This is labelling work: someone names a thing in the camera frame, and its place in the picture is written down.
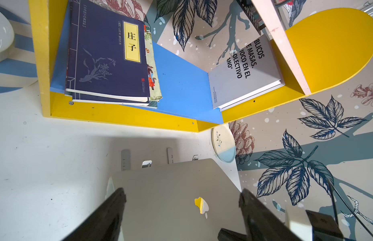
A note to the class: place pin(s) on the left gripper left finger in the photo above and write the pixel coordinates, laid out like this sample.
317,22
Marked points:
104,224

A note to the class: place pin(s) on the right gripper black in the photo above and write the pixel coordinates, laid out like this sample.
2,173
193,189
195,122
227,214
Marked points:
324,227

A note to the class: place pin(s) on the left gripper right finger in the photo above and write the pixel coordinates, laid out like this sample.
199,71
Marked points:
260,223

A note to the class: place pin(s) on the silver laptop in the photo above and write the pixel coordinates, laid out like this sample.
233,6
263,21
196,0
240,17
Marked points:
187,201

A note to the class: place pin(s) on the cream and blue plate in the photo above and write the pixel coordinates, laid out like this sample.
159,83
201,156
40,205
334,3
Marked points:
223,143

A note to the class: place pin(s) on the illustrated thin book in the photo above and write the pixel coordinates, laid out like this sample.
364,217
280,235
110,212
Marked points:
154,86

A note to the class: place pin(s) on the white grey book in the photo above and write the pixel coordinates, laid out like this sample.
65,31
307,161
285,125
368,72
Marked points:
247,74

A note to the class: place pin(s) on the dark blue book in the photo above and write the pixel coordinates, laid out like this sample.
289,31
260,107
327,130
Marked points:
106,57

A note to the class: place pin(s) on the yellow shelf unit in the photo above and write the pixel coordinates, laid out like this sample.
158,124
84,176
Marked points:
331,47

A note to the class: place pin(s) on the blue striped plate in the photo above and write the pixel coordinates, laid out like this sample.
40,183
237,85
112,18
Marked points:
19,70

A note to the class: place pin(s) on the white bowl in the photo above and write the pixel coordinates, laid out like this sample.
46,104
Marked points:
6,38

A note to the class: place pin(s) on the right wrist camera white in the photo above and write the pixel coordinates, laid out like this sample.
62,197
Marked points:
299,223

